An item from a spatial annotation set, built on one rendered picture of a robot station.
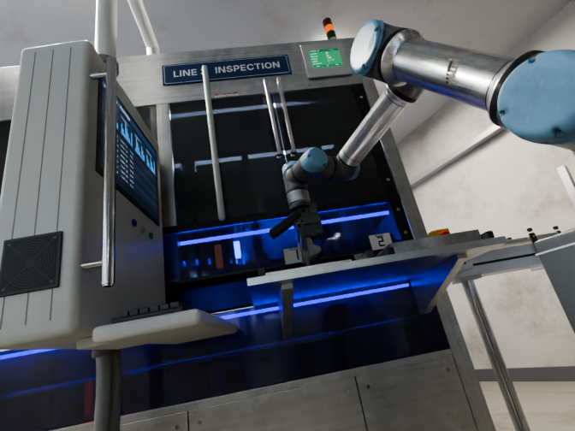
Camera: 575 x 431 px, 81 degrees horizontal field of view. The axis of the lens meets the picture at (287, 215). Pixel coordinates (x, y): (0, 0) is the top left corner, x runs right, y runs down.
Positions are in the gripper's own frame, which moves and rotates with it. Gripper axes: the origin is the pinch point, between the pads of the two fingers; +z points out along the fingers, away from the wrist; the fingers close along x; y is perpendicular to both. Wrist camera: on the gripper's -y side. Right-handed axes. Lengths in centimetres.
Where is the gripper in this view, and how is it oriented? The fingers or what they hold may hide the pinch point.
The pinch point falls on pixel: (305, 264)
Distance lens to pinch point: 106.4
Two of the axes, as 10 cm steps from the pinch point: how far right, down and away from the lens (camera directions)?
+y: 9.8, -1.4, 1.2
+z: 1.8, 9.2, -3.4
